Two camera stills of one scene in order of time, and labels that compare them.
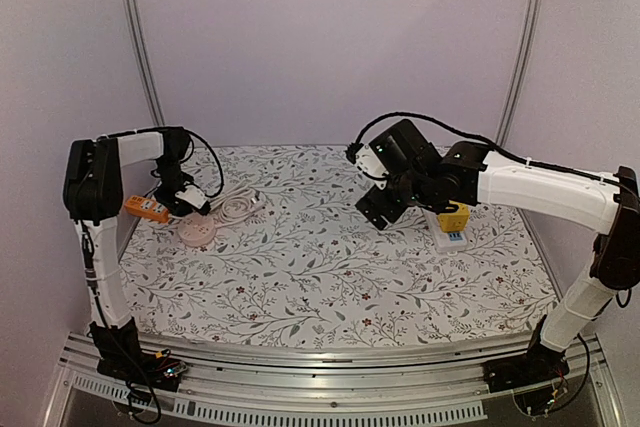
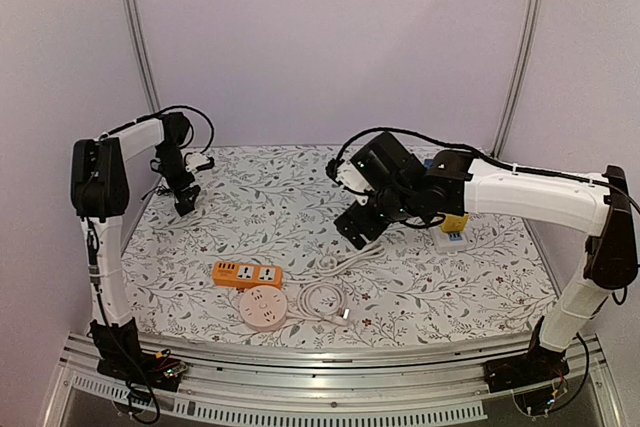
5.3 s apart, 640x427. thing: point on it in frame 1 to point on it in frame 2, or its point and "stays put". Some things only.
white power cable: [238, 203] to [339, 316]
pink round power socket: [196, 229] to [263, 308]
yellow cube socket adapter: [455, 222] stays put
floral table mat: [266, 246] stays put
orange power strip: [145, 206] to [244, 275]
